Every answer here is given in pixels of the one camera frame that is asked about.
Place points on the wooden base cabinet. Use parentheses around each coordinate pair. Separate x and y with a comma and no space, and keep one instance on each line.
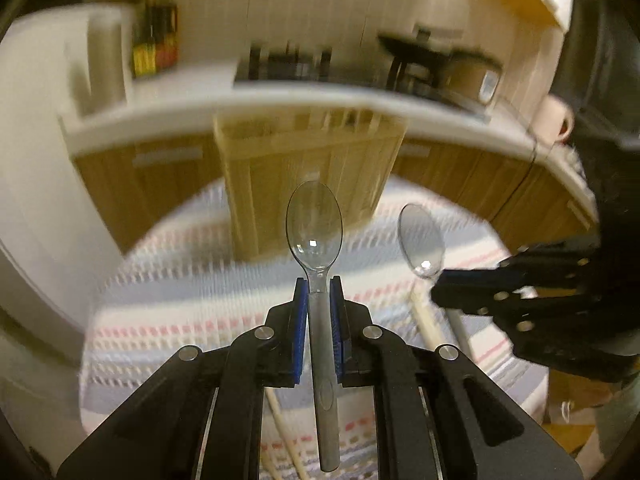
(165,195)

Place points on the cardboard box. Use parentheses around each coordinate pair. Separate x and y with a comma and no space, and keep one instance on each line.
(475,82)

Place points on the black dish rack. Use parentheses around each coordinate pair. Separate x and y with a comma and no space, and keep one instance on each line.
(290,62)

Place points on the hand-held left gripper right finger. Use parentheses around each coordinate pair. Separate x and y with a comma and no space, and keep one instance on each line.
(339,325)

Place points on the white refrigerator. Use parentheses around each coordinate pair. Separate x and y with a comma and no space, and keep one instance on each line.
(40,160)

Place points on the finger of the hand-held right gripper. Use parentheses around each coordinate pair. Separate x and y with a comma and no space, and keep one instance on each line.
(550,260)
(465,290)

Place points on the wooden utensil organizer box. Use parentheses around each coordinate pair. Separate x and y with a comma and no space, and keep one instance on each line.
(310,150)

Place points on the grey stick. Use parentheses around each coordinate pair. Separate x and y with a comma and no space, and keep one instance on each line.
(459,332)

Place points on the clear plastic spoon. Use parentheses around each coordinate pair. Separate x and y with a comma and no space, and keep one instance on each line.
(420,240)
(314,225)

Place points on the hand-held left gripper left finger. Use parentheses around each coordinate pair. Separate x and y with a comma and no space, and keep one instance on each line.
(301,320)

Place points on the striped woven cloth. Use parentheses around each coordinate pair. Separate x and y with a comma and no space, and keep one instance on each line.
(200,280)

